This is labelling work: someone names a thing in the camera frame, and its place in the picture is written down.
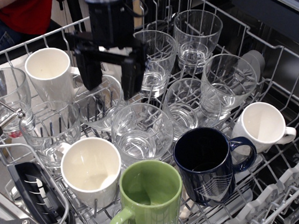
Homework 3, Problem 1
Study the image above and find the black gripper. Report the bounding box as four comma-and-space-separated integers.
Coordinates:
73, 0, 147, 100

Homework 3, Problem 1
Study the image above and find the green ceramic mug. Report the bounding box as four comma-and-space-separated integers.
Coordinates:
109, 160, 183, 224

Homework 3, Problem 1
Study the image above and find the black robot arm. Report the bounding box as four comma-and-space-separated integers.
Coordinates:
73, 0, 147, 100

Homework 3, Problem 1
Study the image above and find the tall white mug left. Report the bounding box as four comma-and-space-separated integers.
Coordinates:
24, 47, 87, 103

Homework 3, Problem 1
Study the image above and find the white mug front left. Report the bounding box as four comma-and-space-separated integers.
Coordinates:
59, 137, 122, 209

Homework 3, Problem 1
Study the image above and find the dark blue ceramic mug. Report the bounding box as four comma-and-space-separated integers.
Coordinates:
173, 127, 257, 207

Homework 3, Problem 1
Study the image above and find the white mug right side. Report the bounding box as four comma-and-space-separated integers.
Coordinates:
231, 102, 297, 154

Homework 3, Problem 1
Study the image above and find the clear glass centre left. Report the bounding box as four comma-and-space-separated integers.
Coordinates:
74, 75, 126, 132

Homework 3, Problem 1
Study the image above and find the clear glass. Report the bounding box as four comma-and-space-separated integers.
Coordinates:
111, 103, 174, 169
134, 30, 178, 98
173, 9, 223, 75
19, 100, 81, 169
0, 67, 33, 139
162, 78, 222, 140
74, 75, 126, 132

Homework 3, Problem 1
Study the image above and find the clear glass back centre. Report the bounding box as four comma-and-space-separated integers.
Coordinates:
134, 30, 178, 98

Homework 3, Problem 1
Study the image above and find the clear glass centre front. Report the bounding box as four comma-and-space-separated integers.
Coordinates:
111, 103, 174, 169

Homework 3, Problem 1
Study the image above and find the clear glass front left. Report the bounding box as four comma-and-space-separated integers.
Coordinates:
19, 100, 81, 169

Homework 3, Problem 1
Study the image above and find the clear glass centre right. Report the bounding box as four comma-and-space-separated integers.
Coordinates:
162, 78, 222, 140

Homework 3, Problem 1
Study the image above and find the clear glass back right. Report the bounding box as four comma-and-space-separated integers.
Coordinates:
173, 9, 223, 75

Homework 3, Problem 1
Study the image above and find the red shirt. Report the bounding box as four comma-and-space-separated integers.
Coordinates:
0, 0, 52, 35

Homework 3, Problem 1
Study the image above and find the clear glass far left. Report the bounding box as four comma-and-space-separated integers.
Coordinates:
0, 67, 33, 139

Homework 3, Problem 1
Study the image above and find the clear glass right tall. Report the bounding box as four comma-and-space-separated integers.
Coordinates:
201, 53, 261, 120

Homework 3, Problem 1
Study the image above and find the grey plastic tine holder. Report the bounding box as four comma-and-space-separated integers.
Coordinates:
224, 162, 299, 224

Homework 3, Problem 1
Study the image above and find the grey wire dishwasher rack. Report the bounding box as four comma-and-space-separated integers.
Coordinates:
0, 0, 299, 224

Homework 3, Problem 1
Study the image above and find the black rack handle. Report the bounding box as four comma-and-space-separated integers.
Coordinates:
8, 162, 76, 224

